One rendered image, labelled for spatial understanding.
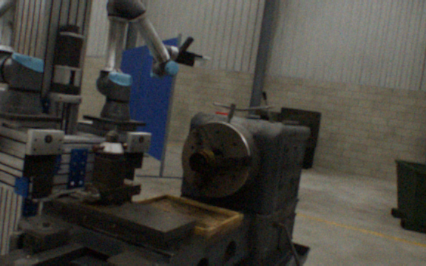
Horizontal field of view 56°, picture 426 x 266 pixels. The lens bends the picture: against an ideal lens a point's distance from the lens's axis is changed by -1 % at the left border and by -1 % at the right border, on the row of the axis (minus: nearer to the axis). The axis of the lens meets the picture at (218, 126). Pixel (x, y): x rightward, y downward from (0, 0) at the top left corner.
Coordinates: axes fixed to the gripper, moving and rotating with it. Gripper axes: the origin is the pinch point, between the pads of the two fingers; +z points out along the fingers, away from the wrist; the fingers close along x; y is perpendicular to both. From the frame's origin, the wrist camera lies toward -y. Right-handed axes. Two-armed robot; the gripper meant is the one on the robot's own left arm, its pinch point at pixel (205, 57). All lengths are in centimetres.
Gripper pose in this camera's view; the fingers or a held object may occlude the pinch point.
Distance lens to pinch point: 247.1
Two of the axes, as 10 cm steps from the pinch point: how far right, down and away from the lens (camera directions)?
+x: 5.5, 2.6, -7.9
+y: -2.2, 9.6, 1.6
